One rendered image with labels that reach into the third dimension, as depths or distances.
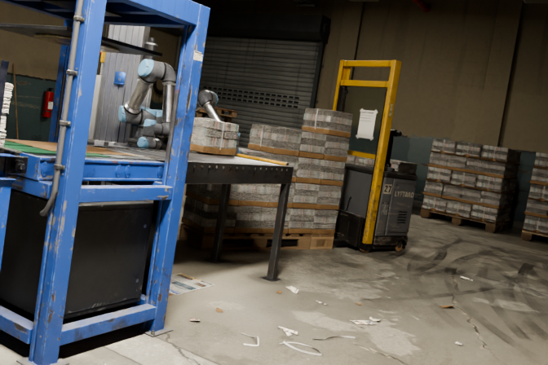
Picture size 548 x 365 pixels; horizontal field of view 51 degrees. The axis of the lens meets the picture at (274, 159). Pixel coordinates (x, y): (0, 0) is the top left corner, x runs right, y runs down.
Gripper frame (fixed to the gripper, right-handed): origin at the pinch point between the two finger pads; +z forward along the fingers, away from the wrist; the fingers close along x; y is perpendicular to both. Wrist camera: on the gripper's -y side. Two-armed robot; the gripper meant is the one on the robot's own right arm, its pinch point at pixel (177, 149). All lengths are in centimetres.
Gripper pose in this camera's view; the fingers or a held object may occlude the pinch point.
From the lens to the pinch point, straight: 398.0
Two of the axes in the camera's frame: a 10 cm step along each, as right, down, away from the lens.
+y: 1.4, -9.9, -0.4
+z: 5.3, 0.4, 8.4
